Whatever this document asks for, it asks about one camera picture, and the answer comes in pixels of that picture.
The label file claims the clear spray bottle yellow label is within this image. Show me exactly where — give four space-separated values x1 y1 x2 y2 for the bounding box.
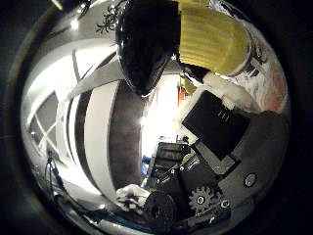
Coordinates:
177 0 291 114

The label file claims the orange panel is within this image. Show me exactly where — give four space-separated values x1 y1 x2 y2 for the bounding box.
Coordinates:
177 87 187 105

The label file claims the blue plastic item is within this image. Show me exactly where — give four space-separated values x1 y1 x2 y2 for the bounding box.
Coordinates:
140 156 153 179

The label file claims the black ornate ceiling lamp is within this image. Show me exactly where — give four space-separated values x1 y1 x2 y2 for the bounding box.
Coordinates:
95 3 126 35

